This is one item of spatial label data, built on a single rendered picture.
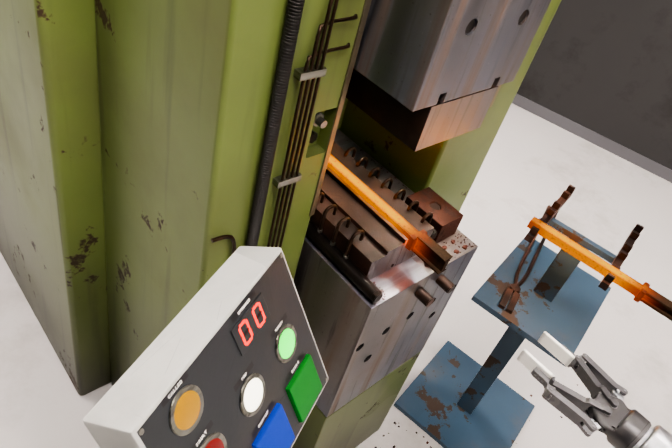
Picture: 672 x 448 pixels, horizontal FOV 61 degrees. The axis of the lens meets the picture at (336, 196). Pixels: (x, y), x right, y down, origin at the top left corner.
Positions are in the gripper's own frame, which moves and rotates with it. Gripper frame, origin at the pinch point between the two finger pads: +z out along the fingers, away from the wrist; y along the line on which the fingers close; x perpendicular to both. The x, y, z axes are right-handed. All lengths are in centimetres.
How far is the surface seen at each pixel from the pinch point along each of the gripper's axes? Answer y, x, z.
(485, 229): 147, -98, 76
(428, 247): -1.4, 2.5, 30.4
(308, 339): -40.5, 6.0, 24.1
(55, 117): -53, 9, 93
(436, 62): -16, 46, 35
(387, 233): -4.0, -0.1, 39.5
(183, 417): -67, 17, 18
